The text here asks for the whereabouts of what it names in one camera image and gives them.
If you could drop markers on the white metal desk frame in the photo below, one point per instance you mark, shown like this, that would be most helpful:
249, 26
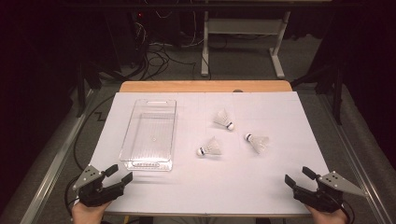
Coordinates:
246, 26

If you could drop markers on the white table sheet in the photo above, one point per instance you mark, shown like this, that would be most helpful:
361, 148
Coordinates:
218, 186

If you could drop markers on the clear plastic bin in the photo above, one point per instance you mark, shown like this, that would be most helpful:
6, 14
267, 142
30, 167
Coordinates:
149, 137

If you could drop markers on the black metal stand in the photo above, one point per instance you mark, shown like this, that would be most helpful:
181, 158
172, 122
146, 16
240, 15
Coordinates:
81, 90
337, 93

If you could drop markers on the black computer tower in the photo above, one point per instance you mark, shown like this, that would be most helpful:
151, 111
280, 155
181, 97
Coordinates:
127, 37

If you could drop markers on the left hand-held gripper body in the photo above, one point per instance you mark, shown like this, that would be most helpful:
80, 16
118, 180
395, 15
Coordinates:
93, 194

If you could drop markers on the aluminium floor rail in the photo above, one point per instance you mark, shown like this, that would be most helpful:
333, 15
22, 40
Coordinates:
358, 168
56, 161

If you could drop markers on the white feather shuttlecock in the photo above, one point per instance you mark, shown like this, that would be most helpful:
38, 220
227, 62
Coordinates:
258, 142
223, 119
210, 149

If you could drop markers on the wooden table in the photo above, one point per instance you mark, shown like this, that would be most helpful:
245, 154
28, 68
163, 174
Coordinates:
202, 86

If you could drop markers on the person's left hand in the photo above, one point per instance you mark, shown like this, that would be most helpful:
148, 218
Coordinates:
87, 215

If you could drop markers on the person's right hand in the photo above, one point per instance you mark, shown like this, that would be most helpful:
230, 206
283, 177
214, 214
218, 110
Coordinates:
330, 218

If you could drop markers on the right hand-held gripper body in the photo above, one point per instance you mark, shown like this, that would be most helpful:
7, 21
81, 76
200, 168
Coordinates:
320, 200

